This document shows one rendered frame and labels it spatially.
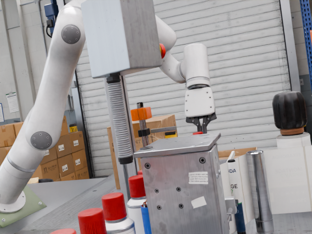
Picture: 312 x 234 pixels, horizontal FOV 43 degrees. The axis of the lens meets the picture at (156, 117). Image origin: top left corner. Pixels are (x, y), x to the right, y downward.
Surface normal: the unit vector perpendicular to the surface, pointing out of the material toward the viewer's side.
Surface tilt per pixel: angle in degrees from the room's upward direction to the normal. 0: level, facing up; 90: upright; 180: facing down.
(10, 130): 89
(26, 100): 90
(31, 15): 90
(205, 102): 70
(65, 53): 150
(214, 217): 90
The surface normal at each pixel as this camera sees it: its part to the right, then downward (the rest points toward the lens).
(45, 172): 0.93, -0.13
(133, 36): 0.62, -0.05
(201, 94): -0.26, -0.29
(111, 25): -0.77, 0.15
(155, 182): -0.28, 0.09
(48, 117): 0.33, 0.05
